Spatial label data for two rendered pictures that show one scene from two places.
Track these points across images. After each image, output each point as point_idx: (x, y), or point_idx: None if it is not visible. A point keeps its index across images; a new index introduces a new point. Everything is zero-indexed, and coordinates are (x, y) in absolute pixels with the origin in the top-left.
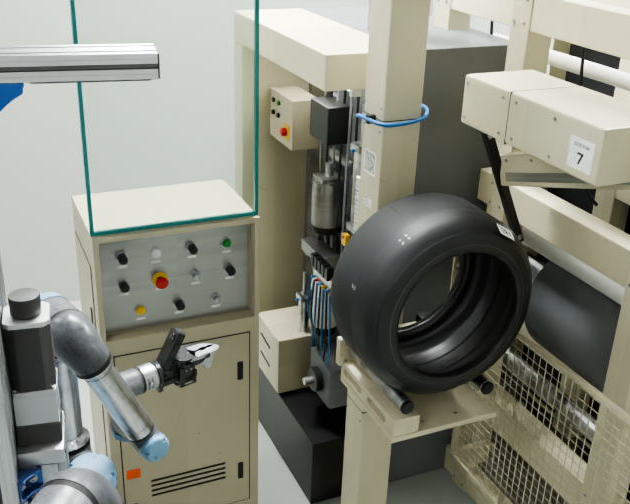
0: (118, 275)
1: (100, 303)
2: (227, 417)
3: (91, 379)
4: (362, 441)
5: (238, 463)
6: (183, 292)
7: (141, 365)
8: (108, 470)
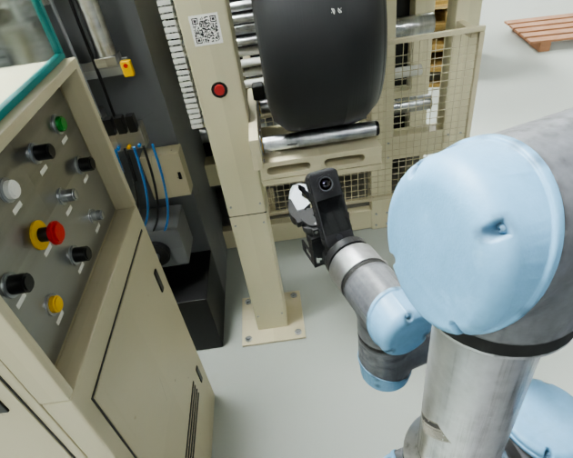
0: None
1: (27, 338)
2: (175, 338)
3: None
4: (271, 237)
5: (196, 370)
6: (68, 234)
7: (353, 257)
8: (546, 385)
